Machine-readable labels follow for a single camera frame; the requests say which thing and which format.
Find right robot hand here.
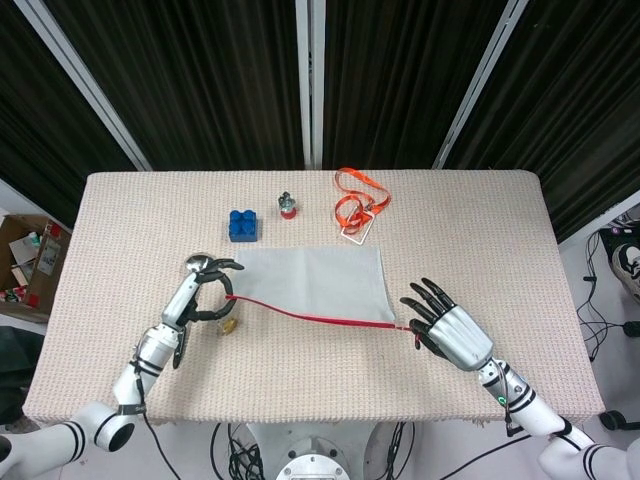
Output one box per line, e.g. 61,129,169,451
399,278,496,372

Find blue building block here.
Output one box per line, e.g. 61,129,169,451
228,208,264,244

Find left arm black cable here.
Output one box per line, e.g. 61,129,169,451
130,343,170,480

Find black pleated curtain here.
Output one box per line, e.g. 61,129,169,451
0,0,136,226
44,0,306,171
322,0,511,170
444,0,640,244

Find right arm wire harness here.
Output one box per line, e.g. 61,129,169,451
497,360,532,439

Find beige waffle tablecloth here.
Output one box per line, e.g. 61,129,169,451
22,170,601,429

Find black floor cables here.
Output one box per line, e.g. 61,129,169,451
577,227,640,361

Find clear badge holder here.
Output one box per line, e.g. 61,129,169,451
340,212,376,247

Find black and white sneaker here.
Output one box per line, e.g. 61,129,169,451
612,243,640,304

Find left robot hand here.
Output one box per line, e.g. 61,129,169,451
160,257,246,331

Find white frame post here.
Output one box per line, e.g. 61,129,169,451
432,0,530,170
294,0,327,170
13,0,153,171

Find steel ladle black handle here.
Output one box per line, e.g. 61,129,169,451
172,253,217,370

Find black cable bundle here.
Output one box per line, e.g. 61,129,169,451
209,422,264,480

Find clear zip pouch red zipper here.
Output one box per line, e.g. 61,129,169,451
227,244,414,332

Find black braided cable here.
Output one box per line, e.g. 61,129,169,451
387,422,416,480

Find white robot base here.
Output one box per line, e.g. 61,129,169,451
247,422,386,480

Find black caster wheel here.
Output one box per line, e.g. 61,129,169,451
599,409,627,431

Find cardboard box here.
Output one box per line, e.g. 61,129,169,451
0,213,72,322

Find orange lanyard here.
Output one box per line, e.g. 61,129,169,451
333,167,393,236

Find dark cloth-covered object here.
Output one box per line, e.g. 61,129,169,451
0,323,49,426

